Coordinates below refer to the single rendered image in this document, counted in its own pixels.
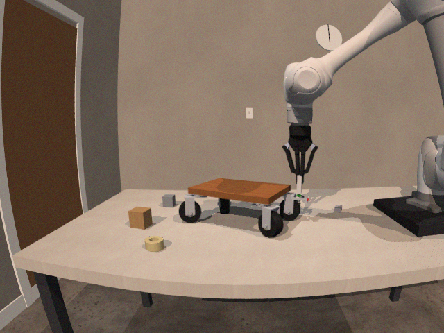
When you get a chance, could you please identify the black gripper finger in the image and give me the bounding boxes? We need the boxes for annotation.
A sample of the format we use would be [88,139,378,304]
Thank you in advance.
[282,142,300,194]
[299,142,318,194]

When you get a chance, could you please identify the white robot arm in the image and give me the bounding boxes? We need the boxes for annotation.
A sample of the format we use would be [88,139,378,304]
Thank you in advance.
[284,0,444,213]

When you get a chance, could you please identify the beige roll of masking tape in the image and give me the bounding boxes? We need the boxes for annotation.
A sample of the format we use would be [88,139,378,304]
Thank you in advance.
[144,236,164,252]

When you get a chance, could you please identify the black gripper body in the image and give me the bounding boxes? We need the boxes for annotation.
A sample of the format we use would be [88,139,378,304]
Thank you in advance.
[288,125,312,152]

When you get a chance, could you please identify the brown cube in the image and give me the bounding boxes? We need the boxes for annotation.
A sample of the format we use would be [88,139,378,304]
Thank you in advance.
[128,207,153,230]

